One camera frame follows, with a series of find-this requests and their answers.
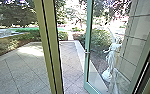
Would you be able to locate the low brownish hedge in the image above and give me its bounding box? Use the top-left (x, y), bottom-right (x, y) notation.
top-left (0, 30), bottom-right (42, 60)

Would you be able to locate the metal door handle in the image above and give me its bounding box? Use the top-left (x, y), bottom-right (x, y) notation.
top-left (83, 49), bottom-right (91, 56)

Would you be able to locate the dark green shrub bed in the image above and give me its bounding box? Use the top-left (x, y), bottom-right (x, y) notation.
top-left (78, 28), bottom-right (113, 53)

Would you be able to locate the green framed glass wall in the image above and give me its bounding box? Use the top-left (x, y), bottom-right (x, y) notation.
top-left (33, 0), bottom-right (65, 94)

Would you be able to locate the white angel statue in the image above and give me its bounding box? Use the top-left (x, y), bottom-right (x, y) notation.
top-left (101, 27), bottom-right (123, 94)

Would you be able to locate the small green shrub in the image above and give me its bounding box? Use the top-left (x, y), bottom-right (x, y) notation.
top-left (57, 30), bottom-right (69, 42)

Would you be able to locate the green framed glass door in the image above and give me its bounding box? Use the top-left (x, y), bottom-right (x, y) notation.
top-left (83, 0), bottom-right (150, 94)

